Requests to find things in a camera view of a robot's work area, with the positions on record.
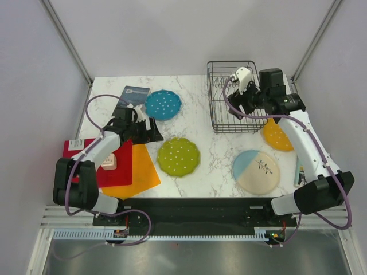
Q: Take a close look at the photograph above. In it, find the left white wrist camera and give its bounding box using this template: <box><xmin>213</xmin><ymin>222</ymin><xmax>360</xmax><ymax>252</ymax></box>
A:
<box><xmin>127</xmin><ymin>104</ymin><xmax>151</xmax><ymax>130</ymax></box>

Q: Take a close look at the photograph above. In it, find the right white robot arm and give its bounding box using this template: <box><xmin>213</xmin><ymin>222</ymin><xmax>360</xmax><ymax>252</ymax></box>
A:
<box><xmin>224</xmin><ymin>67</ymin><xmax>354</xmax><ymax>226</ymax></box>

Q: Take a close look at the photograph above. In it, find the yellow polka dot plate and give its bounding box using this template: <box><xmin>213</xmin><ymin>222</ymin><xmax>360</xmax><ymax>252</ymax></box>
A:
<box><xmin>261</xmin><ymin>119</ymin><xmax>294</xmax><ymax>152</ymax></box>

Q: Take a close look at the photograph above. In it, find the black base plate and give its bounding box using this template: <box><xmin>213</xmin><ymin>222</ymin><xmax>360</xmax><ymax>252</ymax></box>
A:
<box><xmin>93</xmin><ymin>198</ymin><xmax>296</xmax><ymax>235</ymax></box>

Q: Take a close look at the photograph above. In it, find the orange translucent cutting board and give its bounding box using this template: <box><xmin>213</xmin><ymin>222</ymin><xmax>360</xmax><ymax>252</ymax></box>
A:
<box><xmin>100</xmin><ymin>144</ymin><xmax>161</xmax><ymax>199</ymax></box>

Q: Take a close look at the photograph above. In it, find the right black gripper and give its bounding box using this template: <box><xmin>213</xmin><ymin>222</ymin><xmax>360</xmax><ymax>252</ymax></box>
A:
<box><xmin>227</xmin><ymin>77</ymin><xmax>269</xmax><ymax>120</ymax></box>

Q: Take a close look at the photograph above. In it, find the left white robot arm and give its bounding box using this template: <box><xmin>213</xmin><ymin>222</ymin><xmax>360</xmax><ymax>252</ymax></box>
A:
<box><xmin>53</xmin><ymin>108</ymin><xmax>163</xmax><ymax>225</ymax></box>

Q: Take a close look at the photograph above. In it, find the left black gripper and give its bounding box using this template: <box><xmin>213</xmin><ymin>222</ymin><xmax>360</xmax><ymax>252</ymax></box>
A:
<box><xmin>127</xmin><ymin>117</ymin><xmax>163</xmax><ymax>145</ymax></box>

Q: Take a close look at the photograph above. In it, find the red cutting board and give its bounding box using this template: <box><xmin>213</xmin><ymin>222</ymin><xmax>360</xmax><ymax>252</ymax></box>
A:
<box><xmin>97</xmin><ymin>140</ymin><xmax>132</xmax><ymax>188</ymax></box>

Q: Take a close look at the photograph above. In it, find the blue and cream plate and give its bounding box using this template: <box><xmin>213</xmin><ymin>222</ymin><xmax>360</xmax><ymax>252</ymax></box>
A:
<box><xmin>232</xmin><ymin>150</ymin><xmax>280</xmax><ymax>195</ymax></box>

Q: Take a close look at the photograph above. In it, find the magenta book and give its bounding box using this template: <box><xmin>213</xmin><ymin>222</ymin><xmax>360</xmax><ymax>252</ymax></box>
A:
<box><xmin>63</xmin><ymin>139</ymin><xmax>94</xmax><ymax>158</ymax></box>

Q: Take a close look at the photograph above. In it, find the dark blue book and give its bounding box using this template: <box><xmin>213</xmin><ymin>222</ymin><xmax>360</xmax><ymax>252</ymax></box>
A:
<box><xmin>112</xmin><ymin>85</ymin><xmax>150</xmax><ymax>117</ymax></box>

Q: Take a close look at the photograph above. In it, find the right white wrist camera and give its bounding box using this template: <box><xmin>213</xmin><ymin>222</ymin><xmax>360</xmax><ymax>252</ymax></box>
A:
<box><xmin>231</xmin><ymin>67</ymin><xmax>253</xmax><ymax>95</ymax></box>

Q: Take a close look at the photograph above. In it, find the black wire dish rack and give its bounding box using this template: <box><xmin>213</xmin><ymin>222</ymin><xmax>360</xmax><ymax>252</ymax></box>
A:
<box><xmin>206</xmin><ymin>60</ymin><xmax>267</xmax><ymax>133</ymax></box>

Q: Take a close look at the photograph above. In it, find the aluminium frame rail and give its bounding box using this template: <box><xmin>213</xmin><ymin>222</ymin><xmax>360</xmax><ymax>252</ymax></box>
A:
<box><xmin>40</xmin><ymin>205</ymin><xmax>97</xmax><ymax>229</ymax></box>

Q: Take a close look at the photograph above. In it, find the pink square box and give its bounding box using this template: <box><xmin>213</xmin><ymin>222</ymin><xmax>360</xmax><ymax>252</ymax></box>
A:
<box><xmin>101</xmin><ymin>153</ymin><xmax>117</xmax><ymax>171</ymax></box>

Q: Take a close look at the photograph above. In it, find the light blue cable duct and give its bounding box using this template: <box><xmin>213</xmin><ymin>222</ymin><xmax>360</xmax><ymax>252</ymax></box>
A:
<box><xmin>52</xmin><ymin>229</ymin><xmax>269</xmax><ymax>241</ymax></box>

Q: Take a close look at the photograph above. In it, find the green polka dot plate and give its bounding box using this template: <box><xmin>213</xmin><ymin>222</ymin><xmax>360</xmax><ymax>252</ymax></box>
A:
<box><xmin>157</xmin><ymin>137</ymin><xmax>201</xmax><ymax>178</ymax></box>

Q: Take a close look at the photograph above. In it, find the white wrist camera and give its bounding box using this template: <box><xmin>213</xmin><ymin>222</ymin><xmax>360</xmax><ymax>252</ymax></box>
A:
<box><xmin>231</xmin><ymin>67</ymin><xmax>253</xmax><ymax>95</ymax></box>
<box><xmin>127</xmin><ymin>104</ymin><xmax>151</xmax><ymax>130</ymax></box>

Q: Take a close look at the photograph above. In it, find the blue polka dot plate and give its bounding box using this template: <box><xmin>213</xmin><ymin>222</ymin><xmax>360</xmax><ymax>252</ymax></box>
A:
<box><xmin>145</xmin><ymin>89</ymin><xmax>182</xmax><ymax>121</ymax></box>

